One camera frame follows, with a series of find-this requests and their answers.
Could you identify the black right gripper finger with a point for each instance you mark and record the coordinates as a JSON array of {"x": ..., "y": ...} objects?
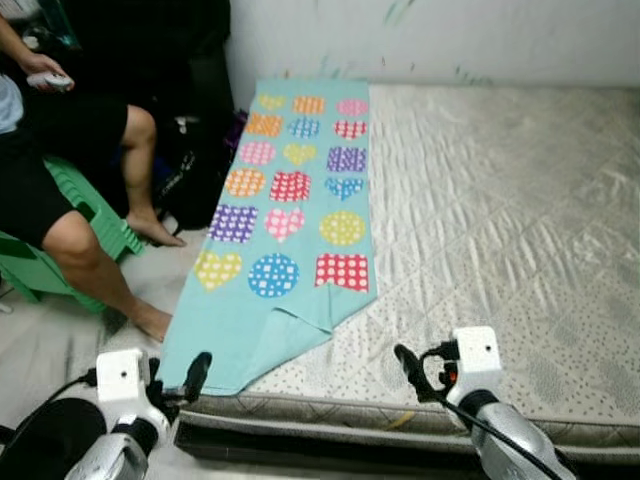
[{"x": 410, "y": 370}]

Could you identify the teal blanket with colourful hearts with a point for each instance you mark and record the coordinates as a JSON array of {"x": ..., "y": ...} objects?
[{"x": 290, "y": 300}]

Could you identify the grey patterned quilted mattress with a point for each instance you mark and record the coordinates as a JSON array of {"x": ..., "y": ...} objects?
[{"x": 500, "y": 220}]

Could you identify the green plastic stool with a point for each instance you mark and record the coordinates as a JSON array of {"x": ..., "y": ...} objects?
[{"x": 100, "y": 215}]

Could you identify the black bag with white print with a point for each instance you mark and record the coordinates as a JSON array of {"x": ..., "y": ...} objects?
[{"x": 195, "y": 170}]

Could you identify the white handheld controller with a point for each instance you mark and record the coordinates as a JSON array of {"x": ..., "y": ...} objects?
[{"x": 50, "y": 82}]

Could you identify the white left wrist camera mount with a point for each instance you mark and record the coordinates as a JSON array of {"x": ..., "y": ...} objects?
[{"x": 122, "y": 380}]

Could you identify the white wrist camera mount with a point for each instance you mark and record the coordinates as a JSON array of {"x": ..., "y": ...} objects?
[
  {"x": 122, "y": 380},
  {"x": 476, "y": 355}
]

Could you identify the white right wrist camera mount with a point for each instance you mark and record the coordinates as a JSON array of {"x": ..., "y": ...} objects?
[{"x": 476, "y": 355}]

